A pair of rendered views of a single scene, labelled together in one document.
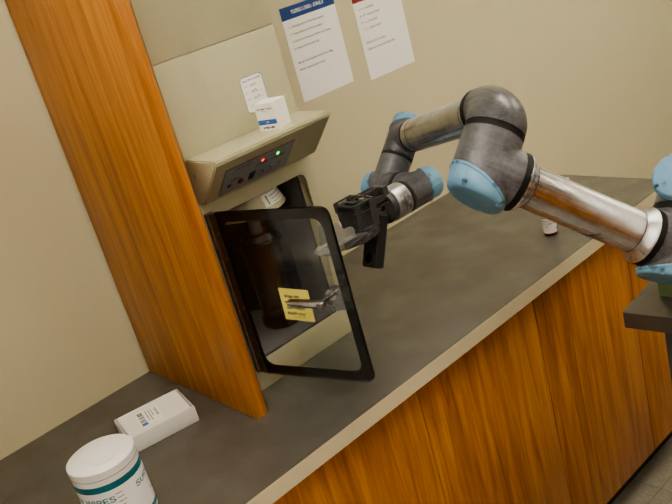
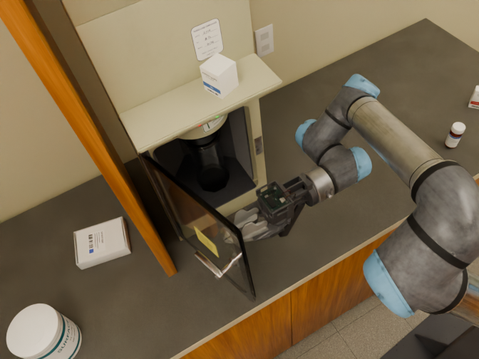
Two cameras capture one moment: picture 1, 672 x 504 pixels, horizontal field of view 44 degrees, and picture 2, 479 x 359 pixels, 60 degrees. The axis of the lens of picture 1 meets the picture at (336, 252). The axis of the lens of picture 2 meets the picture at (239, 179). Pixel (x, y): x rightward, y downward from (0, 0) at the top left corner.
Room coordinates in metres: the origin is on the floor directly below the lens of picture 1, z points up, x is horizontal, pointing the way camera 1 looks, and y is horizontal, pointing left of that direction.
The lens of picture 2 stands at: (1.16, -0.13, 2.09)
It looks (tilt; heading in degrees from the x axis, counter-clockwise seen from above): 54 degrees down; 16
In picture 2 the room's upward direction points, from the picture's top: 11 degrees counter-clockwise
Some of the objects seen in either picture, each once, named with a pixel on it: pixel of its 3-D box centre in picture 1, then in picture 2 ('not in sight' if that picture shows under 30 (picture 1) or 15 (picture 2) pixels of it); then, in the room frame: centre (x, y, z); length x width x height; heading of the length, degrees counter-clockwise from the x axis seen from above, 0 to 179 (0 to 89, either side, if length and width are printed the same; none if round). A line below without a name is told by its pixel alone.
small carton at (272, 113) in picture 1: (272, 113); (219, 75); (1.79, 0.05, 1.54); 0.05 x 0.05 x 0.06; 56
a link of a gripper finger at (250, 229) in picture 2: (336, 237); (247, 229); (1.57, -0.01, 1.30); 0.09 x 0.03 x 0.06; 127
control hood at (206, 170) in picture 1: (265, 156); (204, 115); (1.76, 0.09, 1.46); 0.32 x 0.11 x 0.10; 127
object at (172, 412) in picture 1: (156, 420); (102, 242); (1.67, 0.50, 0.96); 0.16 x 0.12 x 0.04; 115
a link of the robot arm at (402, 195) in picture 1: (394, 202); (316, 186); (1.70, -0.15, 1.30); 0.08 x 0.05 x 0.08; 37
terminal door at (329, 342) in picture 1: (291, 296); (204, 235); (1.61, 0.11, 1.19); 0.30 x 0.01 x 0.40; 53
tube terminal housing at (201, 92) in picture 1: (236, 208); (183, 108); (1.90, 0.20, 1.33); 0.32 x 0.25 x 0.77; 127
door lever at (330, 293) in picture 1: (311, 300); (214, 261); (1.54, 0.07, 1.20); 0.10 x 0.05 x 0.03; 53
